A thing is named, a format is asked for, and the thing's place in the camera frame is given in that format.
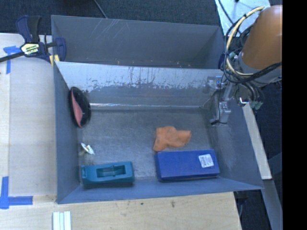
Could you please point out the teal tape dispenser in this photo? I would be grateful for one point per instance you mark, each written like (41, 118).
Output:
(108, 174)

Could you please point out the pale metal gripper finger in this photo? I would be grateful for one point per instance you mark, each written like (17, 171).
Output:
(215, 109)
(225, 112)

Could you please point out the black cylinder on white bracket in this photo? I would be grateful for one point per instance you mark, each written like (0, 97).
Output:
(242, 101)

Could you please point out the grey metal bin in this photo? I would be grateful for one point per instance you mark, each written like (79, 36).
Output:
(144, 133)

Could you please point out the orange cloth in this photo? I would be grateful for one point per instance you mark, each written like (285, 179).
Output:
(171, 138)

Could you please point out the blue box with white label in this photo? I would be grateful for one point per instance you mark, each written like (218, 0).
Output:
(184, 164)

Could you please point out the small white plastic piece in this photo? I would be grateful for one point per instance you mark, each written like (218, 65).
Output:
(87, 149)

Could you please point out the black and pink oval case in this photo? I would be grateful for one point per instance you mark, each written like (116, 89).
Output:
(80, 106)

